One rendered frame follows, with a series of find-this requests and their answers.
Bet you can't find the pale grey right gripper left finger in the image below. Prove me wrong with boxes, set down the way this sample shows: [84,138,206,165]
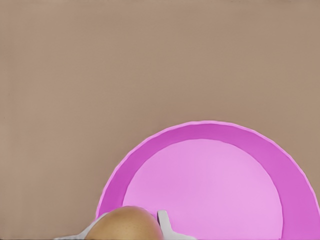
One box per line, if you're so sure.
[53,212,108,240]

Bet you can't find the pink round plate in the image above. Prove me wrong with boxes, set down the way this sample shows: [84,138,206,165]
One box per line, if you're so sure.
[96,120,320,240]

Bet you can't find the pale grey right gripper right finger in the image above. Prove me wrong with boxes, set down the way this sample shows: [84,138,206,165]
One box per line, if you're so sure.
[156,209,197,240]

